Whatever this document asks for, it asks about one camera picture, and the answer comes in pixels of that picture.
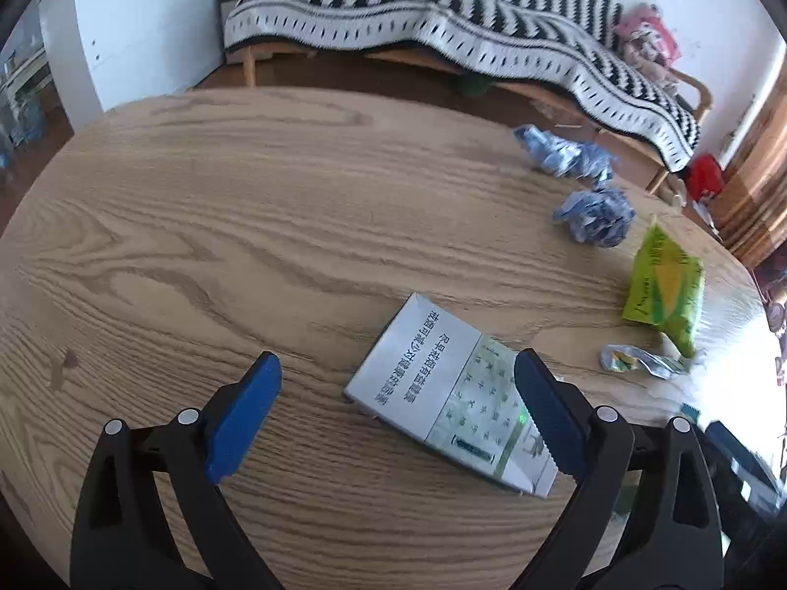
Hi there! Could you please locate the green popcorn snack bag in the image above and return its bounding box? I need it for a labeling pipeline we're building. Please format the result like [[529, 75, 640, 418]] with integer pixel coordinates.
[[622, 220, 706, 358]]

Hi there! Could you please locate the white green cigarette carton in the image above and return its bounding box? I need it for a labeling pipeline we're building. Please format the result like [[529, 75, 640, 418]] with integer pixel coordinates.
[[344, 293, 558, 498]]

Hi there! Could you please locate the blue foil wrapper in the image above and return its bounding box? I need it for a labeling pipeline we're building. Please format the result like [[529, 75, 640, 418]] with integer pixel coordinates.
[[514, 124, 615, 188]]

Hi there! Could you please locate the small crumpled candy wrapper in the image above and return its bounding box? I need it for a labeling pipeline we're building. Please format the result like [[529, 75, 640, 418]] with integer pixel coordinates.
[[599, 345, 691, 381]]

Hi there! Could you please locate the brown striped curtain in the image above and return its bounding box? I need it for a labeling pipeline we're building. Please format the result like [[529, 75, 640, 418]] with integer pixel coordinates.
[[710, 65, 787, 270]]

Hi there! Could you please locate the red bag on floor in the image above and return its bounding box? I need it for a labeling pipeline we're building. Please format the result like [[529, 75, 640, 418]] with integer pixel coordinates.
[[684, 153, 725, 203]]

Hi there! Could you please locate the pink cartoon pillow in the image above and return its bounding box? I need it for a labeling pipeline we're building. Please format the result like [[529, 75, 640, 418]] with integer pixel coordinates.
[[613, 3, 680, 88]]

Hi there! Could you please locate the white cabinet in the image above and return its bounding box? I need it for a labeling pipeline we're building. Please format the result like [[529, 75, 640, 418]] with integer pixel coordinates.
[[37, 0, 224, 131]]

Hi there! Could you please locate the black white striped blanket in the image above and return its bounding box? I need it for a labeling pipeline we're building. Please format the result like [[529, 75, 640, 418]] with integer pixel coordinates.
[[222, 0, 703, 175]]

